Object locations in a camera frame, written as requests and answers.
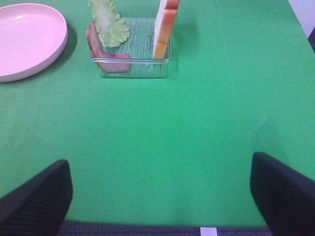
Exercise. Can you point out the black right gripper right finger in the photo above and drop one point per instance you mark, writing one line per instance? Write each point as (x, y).
(284, 197)

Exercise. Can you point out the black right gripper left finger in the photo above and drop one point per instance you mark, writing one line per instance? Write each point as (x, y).
(39, 206)

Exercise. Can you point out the green lettuce leaf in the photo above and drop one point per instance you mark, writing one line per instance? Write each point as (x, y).
(111, 28)

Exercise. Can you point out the white bread slice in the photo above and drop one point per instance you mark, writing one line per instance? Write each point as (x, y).
(164, 23)

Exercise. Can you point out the green tablecloth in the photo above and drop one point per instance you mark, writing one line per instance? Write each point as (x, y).
(172, 151)

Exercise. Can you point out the pink round plate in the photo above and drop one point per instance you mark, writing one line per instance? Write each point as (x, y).
(32, 37)

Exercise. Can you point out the clear right plastic container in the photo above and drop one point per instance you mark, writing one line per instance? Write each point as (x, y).
(139, 46)

